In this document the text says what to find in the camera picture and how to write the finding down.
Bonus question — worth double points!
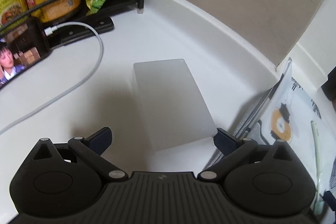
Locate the white rectangular box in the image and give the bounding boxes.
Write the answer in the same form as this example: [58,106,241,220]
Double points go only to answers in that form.
[133,59,217,151]

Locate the pale green plastic stick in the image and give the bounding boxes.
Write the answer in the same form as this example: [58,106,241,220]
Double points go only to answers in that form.
[311,121,324,215]

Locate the dark soy sauce bottle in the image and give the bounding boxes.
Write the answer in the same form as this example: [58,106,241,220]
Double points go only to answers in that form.
[321,72,336,101]

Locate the black smartphone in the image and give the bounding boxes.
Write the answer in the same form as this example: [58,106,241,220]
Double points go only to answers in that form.
[1,17,51,88]

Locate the green yellow seasoning box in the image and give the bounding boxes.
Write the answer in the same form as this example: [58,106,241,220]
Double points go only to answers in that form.
[0,0,27,26]

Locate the black knife handle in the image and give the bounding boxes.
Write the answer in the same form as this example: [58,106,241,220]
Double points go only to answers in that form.
[47,16,114,49]

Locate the white charging cable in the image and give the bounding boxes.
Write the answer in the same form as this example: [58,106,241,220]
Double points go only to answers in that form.
[0,21,104,135]

